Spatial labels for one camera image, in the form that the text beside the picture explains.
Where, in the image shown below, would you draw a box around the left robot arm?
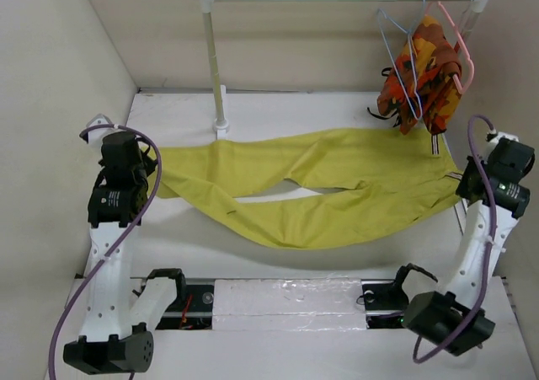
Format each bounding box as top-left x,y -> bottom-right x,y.
62,130 -> 188,375

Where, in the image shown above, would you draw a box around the orange camouflage garment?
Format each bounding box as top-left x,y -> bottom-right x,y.
370,15 -> 462,136

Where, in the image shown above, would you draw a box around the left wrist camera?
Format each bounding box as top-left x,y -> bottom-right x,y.
83,114 -> 115,150

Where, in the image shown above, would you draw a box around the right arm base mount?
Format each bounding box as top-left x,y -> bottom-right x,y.
356,279 -> 409,329

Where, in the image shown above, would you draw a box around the pink plastic hanger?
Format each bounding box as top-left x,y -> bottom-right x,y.
435,1 -> 475,95

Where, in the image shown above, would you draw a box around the blue wire hanger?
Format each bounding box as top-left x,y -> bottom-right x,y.
375,0 -> 429,120

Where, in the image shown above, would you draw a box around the yellow-green trousers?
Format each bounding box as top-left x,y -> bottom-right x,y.
150,128 -> 462,251

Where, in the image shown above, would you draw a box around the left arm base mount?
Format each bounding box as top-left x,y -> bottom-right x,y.
157,279 -> 215,330

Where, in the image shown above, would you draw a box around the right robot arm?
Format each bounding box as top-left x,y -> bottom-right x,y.
389,133 -> 535,363

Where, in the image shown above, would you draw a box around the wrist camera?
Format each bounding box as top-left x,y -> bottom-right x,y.
83,114 -> 115,150
484,131 -> 519,156

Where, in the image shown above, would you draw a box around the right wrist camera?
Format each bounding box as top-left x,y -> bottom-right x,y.
484,131 -> 519,156

